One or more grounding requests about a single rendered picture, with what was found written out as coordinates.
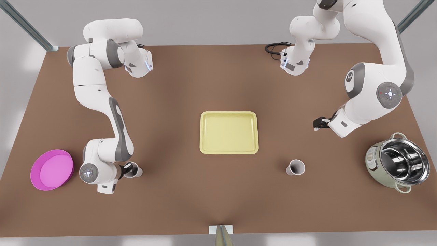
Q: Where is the white IKEA cup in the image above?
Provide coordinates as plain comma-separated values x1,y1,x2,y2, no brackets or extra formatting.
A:
128,162,143,178
286,159,306,176

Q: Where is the yellow rectangular tray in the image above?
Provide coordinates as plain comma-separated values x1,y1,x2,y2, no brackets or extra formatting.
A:
199,111,259,155

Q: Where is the pink round bowl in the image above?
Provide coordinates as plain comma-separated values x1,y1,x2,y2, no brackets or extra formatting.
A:
30,149,74,191

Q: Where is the green pot with steel interior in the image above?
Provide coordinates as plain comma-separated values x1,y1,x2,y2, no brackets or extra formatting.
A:
365,133,430,194

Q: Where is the silver frame post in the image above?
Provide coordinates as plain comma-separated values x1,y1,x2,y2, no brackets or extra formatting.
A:
397,0,436,34
209,225,234,246
0,0,59,52

